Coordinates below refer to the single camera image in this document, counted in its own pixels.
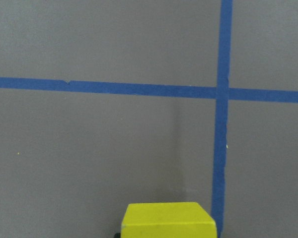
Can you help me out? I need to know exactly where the yellow wooden block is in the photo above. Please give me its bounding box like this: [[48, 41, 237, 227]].
[[120, 202, 218, 238]]

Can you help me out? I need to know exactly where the blue tape line crosswise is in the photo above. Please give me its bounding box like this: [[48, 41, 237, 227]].
[[0, 77, 298, 103]]

